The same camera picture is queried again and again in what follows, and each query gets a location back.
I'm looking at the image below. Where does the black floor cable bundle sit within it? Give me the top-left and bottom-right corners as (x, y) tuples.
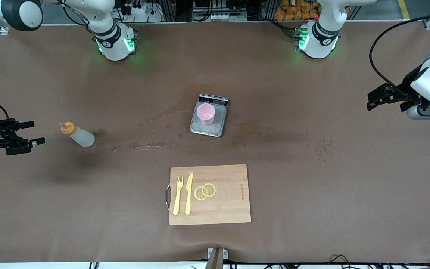
(230, 254), (430, 269)

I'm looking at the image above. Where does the pink plastic cup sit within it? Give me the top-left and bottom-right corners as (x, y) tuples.
(196, 103), (216, 126)

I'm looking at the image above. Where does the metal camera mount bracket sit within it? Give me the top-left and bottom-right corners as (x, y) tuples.
(204, 247), (229, 269)

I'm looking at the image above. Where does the silver digital kitchen scale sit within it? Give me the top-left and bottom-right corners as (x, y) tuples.
(190, 93), (230, 138)

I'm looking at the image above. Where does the yellow plastic knife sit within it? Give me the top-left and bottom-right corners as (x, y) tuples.
(184, 172), (194, 216)

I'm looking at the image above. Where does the white power strip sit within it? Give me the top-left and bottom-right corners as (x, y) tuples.
(120, 0), (164, 24)

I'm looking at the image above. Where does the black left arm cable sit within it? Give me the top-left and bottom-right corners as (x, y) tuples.
(368, 12), (430, 101)

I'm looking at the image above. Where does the pile of orange objects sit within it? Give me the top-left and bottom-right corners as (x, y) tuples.
(273, 0), (350, 22)

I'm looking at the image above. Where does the wooden cutting board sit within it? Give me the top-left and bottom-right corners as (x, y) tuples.
(165, 164), (252, 226)

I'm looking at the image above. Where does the translucent orange-capped sauce bottle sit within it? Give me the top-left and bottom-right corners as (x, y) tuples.
(60, 122), (96, 148)

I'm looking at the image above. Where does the yellow plastic fork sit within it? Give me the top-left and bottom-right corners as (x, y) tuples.
(172, 176), (184, 216)

